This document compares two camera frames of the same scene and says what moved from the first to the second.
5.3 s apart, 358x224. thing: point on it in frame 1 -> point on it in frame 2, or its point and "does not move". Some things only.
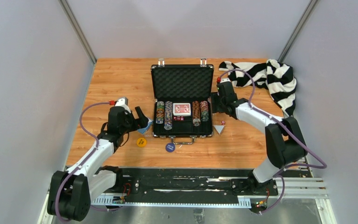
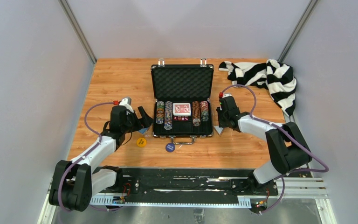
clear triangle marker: (219, 128) does not move
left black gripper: (141, 122) does not move
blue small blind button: (170, 147) does not move
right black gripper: (216, 107) -> (222, 123)
